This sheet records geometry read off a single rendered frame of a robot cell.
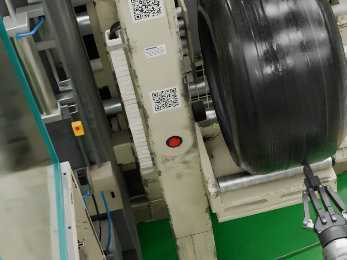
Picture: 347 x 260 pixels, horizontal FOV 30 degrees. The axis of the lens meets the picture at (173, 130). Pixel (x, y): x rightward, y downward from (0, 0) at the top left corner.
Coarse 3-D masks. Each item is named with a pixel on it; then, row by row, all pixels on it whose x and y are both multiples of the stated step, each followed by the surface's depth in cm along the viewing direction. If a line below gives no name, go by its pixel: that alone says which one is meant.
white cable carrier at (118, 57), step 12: (108, 36) 156; (120, 36) 153; (120, 48) 154; (120, 60) 156; (120, 72) 159; (120, 84) 161; (132, 84) 163; (132, 96) 165; (132, 108) 168; (132, 120) 170; (132, 132) 173; (144, 132) 175; (144, 144) 177; (144, 156) 181
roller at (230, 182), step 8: (328, 160) 184; (296, 168) 183; (312, 168) 184; (320, 168) 185; (224, 176) 184; (232, 176) 184; (240, 176) 183; (248, 176) 183; (256, 176) 183; (264, 176) 183; (272, 176) 183; (280, 176) 184; (288, 176) 185; (224, 184) 183; (232, 184) 183; (240, 184) 183; (248, 184) 184; (256, 184) 184
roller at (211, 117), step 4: (208, 112) 203; (212, 112) 203; (208, 116) 203; (212, 116) 203; (204, 120) 203; (208, 120) 203; (212, 120) 203; (216, 120) 203; (200, 124) 203; (204, 124) 204; (208, 124) 204
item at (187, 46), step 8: (176, 0) 209; (176, 8) 198; (184, 8) 196; (184, 16) 197; (184, 24) 200; (184, 32) 203; (184, 40) 205; (184, 48) 208; (192, 48) 206; (184, 56) 211; (192, 56) 208; (192, 64) 211; (192, 80) 216
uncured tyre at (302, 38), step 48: (240, 0) 153; (288, 0) 152; (240, 48) 149; (288, 48) 149; (336, 48) 151; (240, 96) 152; (288, 96) 150; (336, 96) 152; (240, 144) 160; (288, 144) 157; (336, 144) 162
